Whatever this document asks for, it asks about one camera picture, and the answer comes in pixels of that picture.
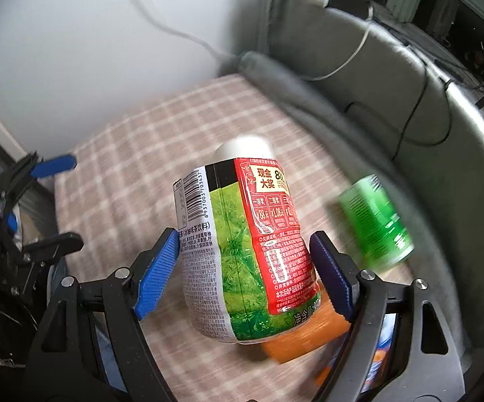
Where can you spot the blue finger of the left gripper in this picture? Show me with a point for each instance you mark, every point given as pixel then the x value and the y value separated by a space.
pixel 12 223
pixel 51 167

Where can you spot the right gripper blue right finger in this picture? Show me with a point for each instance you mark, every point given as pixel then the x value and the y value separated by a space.
pixel 338 273

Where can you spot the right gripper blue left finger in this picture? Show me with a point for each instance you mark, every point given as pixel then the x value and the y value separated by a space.
pixel 152 270

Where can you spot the red green labelled cup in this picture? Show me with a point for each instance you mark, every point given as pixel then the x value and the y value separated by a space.
pixel 247 273

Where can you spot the orange paper cup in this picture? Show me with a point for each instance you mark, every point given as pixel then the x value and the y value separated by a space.
pixel 323 326

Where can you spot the blue orange Arctic Ocean cup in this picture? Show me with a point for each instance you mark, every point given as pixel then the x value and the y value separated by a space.
pixel 380 356

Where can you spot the plaid checked cloth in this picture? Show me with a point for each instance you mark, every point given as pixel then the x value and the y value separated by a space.
pixel 120 199

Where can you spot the grey blanket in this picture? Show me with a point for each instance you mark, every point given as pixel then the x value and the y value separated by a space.
pixel 378 106

